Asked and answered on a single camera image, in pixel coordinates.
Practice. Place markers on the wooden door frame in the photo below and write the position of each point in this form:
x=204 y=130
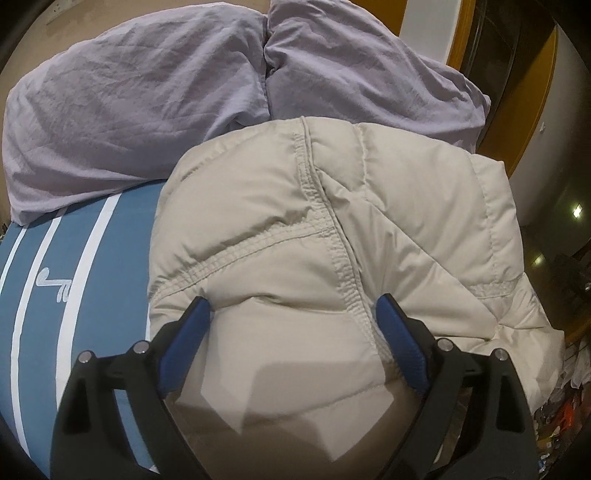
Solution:
x=507 y=48

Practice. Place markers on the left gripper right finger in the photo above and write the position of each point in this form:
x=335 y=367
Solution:
x=473 y=421

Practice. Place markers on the lavender duvet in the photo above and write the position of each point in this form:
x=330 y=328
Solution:
x=120 y=109

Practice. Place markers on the beige puffer jacket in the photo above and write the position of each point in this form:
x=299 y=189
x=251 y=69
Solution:
x=292 y=230

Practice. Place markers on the white wall switch plate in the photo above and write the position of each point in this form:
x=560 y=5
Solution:
x=60 y=6

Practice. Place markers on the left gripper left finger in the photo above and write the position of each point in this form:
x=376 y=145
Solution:
x=89 y=440

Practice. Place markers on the blue white striped bedsheet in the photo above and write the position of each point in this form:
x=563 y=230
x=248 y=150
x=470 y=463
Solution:
x=74 y=280

